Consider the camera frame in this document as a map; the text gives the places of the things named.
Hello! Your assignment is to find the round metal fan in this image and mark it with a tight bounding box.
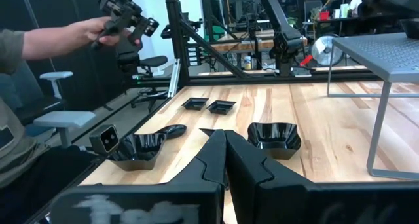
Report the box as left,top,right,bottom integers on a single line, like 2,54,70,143
308,34,345,67

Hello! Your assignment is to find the black wavy square bowl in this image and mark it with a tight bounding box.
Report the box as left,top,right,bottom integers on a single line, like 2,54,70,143
247,121,302,160
399,18,419,40
107,132,168,172

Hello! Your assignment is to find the red bar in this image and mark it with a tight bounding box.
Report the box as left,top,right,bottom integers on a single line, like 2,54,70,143
299,54,314,67

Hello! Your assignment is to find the person's hand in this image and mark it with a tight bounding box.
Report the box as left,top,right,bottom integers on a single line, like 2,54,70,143
67,16,142,48

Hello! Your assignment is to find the person's forearm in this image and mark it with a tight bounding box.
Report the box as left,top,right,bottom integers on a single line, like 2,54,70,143
0,20,86,75

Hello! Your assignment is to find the black office chair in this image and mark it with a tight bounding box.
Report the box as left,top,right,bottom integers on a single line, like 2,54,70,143
130,54,170,113

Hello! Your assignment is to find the grey office chair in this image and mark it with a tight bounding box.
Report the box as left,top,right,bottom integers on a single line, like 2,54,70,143
0,62,96,149

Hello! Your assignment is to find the wooden workbench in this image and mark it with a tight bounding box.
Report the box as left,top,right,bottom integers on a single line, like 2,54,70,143
209,29,308,54

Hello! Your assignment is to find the dark desk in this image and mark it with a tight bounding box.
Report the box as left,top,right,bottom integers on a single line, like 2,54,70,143
314,16,402,38

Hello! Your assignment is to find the small grey camera box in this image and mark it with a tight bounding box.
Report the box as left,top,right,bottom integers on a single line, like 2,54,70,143
88,124,120,155

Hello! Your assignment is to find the grey perforated metal shelf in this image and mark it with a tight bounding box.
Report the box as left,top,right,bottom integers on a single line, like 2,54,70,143
326,32,419,181

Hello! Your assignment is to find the person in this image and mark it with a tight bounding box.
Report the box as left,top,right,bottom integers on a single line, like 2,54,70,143
0,98,101,224

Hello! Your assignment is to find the black teardrop mini plate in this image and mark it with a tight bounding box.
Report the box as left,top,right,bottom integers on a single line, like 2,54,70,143
153,124,188,140

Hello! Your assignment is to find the black power strip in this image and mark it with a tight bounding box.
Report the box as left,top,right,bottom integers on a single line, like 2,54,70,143
185,43,201,67

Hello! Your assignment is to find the silver aluminium bar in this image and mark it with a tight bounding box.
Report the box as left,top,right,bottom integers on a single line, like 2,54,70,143
167,58,182,99

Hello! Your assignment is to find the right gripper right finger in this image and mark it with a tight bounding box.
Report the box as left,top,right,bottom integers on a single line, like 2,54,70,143
225,129,419,224

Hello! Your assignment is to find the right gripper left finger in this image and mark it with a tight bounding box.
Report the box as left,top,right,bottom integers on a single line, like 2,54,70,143
48,128,227,224

